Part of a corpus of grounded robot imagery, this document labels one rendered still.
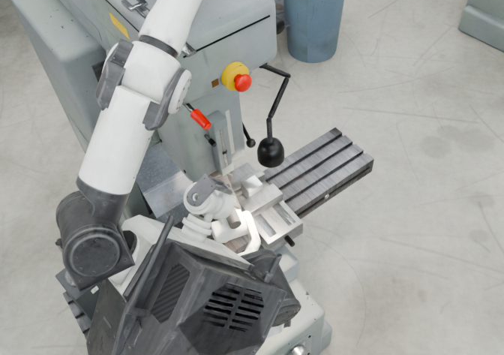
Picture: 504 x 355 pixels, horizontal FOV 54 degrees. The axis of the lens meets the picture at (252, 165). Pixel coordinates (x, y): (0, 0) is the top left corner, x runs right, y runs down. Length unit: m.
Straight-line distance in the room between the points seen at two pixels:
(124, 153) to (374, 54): 3.36
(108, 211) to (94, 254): 0.07
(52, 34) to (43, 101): 2.38
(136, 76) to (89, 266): 0.31
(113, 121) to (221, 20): 0.33
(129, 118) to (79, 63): 0.83
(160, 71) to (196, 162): 0.61
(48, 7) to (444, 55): 3.03
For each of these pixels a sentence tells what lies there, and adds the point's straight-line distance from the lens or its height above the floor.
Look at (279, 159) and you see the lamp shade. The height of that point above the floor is 1.46.
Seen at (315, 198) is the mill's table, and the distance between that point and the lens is 1.92.
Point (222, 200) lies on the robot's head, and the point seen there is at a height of 1.62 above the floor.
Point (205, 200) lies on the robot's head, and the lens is 0.96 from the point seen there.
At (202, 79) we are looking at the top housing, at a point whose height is 1.79.
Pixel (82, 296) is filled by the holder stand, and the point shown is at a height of 1.08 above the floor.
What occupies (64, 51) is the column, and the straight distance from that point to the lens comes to 1.63.
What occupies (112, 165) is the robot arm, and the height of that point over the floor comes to 1.85.
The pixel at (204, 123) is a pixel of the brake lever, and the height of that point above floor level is 1.71.
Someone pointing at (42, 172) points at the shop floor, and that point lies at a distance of 3.56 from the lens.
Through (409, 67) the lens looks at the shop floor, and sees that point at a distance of 3.97.
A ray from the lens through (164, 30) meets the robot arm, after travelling 0.81.
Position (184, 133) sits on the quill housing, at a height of 1.52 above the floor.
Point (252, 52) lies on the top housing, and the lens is 1.08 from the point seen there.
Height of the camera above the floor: 2.44
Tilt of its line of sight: 50 degrees down
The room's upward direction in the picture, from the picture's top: 6 degrees counter-clockwise
